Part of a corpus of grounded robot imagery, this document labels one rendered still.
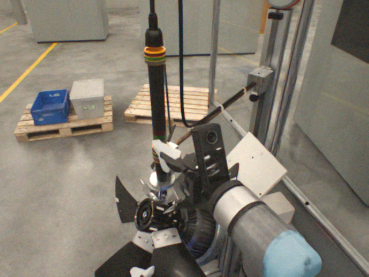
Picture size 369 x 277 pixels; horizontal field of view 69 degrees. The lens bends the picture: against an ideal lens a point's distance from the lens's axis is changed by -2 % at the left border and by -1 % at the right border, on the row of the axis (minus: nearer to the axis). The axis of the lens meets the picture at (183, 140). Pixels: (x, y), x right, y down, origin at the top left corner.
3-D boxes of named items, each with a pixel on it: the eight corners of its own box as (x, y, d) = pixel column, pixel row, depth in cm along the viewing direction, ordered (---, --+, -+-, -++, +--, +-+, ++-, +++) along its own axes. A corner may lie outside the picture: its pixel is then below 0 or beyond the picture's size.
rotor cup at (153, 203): (155, 220, 110) (128, 212, 103) (177, 195, 106) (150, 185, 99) (165, 250, 99) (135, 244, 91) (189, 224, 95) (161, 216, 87)
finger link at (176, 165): (154, 161, 53) (191, 180, 48) (154, 154, 52) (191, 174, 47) (171, 150, 55) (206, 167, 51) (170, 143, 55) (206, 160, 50)
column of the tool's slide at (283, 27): (229, 261, 211) (273, 6, 107) (238, 267, 207) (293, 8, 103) (225, 267, 207) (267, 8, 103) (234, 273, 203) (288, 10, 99)
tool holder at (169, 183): (165, 165, 81) (164, 138, 76) (184, 175, 78) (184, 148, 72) (144, 183, 76) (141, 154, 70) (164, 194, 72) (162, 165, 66)
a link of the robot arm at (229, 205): (229, 213, 38) (273, 192, 41) (211, 192, 42) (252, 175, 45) (225, 245, 42) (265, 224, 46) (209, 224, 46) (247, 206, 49)
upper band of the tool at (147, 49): (154, 57, 59) (153, 44, 58) (169, 62, 57) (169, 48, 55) (140, 63, 56) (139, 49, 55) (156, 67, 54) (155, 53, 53)
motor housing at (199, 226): (174, 226, 123) (151, 220, 116) (207, 191, 117) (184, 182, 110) (192, 272, 105) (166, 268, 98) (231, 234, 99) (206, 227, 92)
